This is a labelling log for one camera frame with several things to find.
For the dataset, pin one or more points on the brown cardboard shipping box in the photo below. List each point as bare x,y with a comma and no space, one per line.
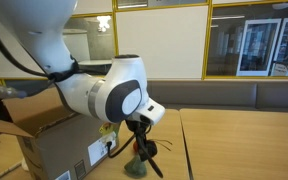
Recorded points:
60,146

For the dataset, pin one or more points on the white round table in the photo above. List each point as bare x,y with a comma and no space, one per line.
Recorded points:
94,62

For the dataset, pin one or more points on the red plush radish green leaves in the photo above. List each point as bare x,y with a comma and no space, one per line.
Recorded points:
135,168

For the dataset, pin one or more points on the grey upholstered bench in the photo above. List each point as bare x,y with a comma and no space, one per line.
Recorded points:
217,95

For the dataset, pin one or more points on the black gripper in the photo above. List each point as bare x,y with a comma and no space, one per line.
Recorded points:
138,130

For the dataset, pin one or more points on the yellow window frame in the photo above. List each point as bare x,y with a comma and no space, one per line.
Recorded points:
207,40

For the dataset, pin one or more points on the black measuring tape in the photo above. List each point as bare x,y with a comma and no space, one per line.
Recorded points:
152,149

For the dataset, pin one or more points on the white framed glass panel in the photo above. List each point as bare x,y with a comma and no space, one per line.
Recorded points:
284,26
257,46

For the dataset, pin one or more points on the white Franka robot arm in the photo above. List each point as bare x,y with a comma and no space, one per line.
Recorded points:
84,90

